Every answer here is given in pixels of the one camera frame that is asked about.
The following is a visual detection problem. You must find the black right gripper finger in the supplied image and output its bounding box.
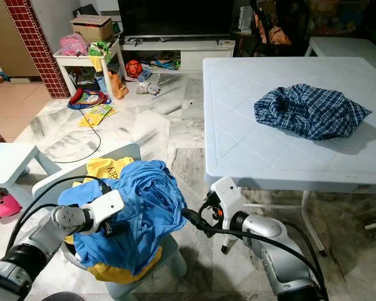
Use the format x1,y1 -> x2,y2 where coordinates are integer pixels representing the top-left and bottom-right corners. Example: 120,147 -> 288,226
182,215 -> 211,233
181,208 -> 214,227

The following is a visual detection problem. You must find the light blue shirt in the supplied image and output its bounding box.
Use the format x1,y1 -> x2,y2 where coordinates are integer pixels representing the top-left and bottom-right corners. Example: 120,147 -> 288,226
56,159 -> 189,277

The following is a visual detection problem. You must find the blue plaid shirt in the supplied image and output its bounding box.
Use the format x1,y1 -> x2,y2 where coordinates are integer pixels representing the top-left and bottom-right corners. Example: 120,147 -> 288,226
253,83 -> 372,141

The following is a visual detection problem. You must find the yellow shirt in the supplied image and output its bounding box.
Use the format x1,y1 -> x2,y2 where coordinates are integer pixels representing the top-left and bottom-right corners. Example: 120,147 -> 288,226
66,157 -> 164,285

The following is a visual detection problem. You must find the light blue plastic child chair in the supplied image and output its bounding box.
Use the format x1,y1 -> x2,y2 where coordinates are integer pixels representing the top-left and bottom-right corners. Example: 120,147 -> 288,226
31,142 -> 179,301

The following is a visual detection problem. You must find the white plastic table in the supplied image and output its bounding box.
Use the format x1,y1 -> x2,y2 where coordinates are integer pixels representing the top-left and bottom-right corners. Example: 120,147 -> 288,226
305,36 -> 376,63
202,56 -> 376,256

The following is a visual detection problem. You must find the yellow green picture book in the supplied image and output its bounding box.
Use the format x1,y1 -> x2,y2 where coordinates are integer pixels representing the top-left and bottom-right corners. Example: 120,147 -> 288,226
78,104 -> 117,128

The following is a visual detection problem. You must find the light blue plastic stool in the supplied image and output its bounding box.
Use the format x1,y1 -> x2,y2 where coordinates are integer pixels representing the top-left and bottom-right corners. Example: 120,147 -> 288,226
0,143 -> 61,208

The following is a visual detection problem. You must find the red and blue bag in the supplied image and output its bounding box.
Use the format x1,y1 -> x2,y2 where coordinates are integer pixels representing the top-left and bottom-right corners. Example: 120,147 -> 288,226
68,89 -> 112,110

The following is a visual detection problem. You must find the grey stuffed toy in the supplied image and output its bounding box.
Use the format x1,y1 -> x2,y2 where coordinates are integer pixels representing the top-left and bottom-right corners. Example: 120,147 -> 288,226
136,80 -> 160,96

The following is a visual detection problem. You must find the orange plush toy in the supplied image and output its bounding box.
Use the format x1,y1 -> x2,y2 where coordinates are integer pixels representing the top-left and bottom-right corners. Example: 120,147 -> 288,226
108,71 -> 129,100

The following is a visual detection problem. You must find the white television stand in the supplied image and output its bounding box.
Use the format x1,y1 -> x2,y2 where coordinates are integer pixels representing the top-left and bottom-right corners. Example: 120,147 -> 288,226
120,38 -> 237,71

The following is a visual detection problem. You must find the red ball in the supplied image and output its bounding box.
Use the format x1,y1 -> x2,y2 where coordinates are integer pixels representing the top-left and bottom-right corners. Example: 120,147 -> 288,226
125,60 -> 143,78

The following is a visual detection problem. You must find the small white shelf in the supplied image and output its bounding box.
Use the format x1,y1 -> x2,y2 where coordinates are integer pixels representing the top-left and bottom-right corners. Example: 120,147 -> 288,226
53,41 -> 126,98

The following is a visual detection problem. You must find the pink bag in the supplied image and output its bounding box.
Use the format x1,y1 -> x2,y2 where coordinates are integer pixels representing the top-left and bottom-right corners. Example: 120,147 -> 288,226
60,34 -> 88,57

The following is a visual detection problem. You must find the black television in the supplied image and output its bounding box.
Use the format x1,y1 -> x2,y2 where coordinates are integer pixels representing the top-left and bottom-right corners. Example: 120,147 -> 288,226
118,0 -> 236,38

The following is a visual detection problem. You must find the cardboard box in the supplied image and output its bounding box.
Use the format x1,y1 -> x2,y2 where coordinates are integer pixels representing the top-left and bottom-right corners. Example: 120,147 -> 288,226
71,15 -> 115,43

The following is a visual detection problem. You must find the black chair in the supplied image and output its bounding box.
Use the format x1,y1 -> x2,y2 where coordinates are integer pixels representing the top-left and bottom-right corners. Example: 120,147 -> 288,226
251,0 -> 308,48

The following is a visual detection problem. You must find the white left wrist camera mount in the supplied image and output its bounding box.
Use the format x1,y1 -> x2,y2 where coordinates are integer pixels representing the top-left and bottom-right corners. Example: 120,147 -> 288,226
85,189 -> 126,234

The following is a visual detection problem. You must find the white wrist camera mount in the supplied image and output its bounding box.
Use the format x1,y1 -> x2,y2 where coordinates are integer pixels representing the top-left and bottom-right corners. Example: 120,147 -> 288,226
210,176 -> 245,220
85,189 -> 126,234

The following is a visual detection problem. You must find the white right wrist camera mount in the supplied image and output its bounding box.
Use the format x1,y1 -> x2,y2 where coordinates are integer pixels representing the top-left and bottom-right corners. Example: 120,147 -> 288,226
210,176 -> 245,220

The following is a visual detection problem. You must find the black floor cable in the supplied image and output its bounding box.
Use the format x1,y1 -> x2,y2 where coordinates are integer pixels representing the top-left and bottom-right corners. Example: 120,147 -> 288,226
53,112 -> 102,164

